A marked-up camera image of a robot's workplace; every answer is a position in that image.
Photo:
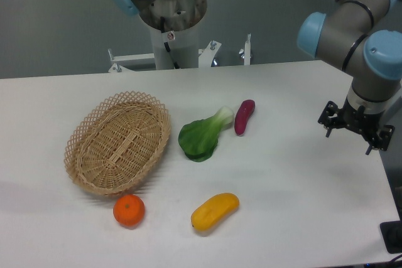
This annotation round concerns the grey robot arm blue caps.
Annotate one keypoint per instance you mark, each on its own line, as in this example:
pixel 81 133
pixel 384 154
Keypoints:
pixel 346 40

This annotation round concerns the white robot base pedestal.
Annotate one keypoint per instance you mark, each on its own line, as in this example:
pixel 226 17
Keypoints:
pixel 171 50

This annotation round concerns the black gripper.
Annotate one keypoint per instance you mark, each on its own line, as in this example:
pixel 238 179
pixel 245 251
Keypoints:
pixel 359 121

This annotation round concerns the orange tangerine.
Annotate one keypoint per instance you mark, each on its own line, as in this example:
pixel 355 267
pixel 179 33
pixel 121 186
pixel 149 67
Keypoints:
pixel 129 210

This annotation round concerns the black device at table edge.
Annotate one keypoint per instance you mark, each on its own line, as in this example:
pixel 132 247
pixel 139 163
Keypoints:
pixel 391 232

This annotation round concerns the green bok choy vegetable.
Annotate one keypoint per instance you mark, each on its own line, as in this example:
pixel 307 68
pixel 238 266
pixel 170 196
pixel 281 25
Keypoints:
pixel 199 139

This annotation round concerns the yellow mango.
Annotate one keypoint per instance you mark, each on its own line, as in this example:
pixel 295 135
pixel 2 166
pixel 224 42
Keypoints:
pixel 212 211

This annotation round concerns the purple sweet potato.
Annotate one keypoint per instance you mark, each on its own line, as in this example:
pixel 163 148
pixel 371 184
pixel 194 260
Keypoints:
pixel 243 114

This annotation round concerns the woven wicker basket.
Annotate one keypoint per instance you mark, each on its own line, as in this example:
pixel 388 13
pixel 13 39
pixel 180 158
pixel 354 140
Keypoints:
pixel 118 144

